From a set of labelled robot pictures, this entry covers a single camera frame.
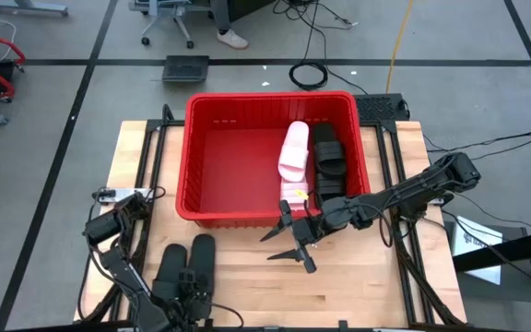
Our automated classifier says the grey metal bar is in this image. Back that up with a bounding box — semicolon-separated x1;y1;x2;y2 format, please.
0;0;69;18

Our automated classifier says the red plastic bin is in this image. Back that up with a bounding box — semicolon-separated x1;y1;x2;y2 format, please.
175;90;372;231

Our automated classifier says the black aluminium frame rail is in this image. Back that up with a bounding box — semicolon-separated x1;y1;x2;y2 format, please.
74;103;183;324
375;118;467;326

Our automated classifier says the office chair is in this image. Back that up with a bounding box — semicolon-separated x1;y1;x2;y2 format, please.
129;0;196;50

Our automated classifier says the person's white shoe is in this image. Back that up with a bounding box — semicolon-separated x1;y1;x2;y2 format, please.
209;0;250;51

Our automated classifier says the black mesh foot pedal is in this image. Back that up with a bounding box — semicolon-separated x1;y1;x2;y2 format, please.
161;54;210;84
348;93;410;125

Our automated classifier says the yellow hanging cable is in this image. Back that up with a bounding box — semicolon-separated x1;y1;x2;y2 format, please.
384;0;415;95

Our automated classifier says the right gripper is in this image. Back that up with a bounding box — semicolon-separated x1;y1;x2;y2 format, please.
259;200;332;274

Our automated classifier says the black slide sandal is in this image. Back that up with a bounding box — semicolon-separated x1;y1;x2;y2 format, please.
314;172;348;208
185;233;218;296
312;123;348;179
151;243;188;301

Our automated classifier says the black cable coil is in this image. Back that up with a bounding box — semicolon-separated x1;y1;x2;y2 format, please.
288;61;329;92

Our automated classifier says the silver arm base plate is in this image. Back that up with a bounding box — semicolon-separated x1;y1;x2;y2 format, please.
97;187;156;205

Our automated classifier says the black equipment stand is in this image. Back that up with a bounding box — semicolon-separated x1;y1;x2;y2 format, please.
452;225;531;332

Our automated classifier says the white printed box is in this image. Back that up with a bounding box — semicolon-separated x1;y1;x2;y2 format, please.
451;215;505;286

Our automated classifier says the pink slide sandal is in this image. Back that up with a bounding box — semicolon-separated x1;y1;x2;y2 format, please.
277;120;311;184
279;179;312;212

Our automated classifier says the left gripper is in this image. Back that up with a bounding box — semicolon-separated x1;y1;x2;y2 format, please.
168;270;216;324

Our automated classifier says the black box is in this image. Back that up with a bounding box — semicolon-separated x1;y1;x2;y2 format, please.
228;0;274;22

